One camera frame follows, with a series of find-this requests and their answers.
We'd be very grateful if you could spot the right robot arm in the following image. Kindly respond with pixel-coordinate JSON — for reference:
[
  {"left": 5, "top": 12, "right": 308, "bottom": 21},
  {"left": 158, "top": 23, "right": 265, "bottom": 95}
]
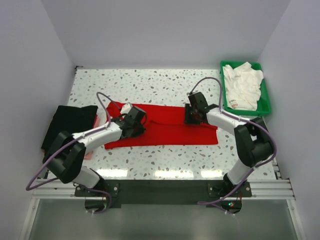
[{"left": 184, "top": 92, "right": 277, "bottom": 197}]

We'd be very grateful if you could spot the red t-shirt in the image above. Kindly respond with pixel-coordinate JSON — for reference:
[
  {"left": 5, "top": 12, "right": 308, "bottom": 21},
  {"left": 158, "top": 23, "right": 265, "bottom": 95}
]
[{"left": 104, "top": 103, "right": 218, "bottom": 150}]

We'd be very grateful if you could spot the white t-shirt in bin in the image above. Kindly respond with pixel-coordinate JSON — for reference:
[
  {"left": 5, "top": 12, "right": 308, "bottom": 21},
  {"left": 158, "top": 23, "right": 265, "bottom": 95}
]
[{"left": 222, "top": 62, "right": 264, "bottom": 111}]

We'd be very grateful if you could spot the black folded t-shirt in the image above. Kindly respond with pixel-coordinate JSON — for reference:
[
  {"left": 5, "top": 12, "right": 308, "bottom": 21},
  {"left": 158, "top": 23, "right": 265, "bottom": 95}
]
[{"left": 41, "top": 105, "right": 98, "bottom": 152}]

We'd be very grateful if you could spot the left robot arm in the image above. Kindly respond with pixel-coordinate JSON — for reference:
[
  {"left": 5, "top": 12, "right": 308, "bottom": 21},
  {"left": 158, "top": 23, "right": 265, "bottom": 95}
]
[{"left": 42, "top": 104, "right": 147, "bottom": 196}]

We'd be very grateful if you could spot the pink folded t-shirt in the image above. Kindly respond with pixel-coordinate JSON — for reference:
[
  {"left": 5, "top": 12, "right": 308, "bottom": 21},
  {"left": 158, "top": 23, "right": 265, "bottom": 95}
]
[{"left": 84, "top": 115, "right": 100, "bottom": 161}]

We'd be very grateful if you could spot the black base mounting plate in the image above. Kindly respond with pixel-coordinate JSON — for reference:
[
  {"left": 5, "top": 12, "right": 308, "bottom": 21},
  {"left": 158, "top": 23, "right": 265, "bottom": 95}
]
[{"left": 74, "top": 179, "right": 252, "bottom": 213}]

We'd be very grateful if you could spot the aluminium frame rail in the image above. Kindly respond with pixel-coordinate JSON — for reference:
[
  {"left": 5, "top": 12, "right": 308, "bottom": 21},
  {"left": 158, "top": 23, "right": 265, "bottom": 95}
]
[{"left": 31, "top": 117, "right": 297, "bottom": 201}]

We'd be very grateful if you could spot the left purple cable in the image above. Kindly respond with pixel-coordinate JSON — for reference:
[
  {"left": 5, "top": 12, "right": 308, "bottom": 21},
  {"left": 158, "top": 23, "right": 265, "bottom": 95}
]
[{"left": 25, "top": 91, "right": 126, "bottom": 215}]

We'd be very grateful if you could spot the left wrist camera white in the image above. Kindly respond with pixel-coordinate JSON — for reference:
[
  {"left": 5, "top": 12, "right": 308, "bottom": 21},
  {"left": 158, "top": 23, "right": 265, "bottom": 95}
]
[{"left": 120, "top": 102, "right": 133, "bottom": 115}]

